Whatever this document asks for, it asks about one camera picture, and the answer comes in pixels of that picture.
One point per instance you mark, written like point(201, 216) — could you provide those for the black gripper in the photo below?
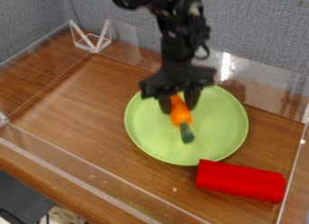
point(171, 80)

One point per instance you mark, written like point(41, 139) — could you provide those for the red rectangular block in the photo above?
point(241, 180)

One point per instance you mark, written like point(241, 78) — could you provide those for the clear acrylic corner bracket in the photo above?
point(88, 41)

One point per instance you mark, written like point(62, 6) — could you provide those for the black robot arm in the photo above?
point(185, 33)

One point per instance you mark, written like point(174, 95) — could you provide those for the green plate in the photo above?
point(219, 127)

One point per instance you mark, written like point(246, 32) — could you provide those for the clear acrylic enclosure wall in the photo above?
point(64, 144)

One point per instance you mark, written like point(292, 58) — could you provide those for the orange toy carrot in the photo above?
point(181, 118)

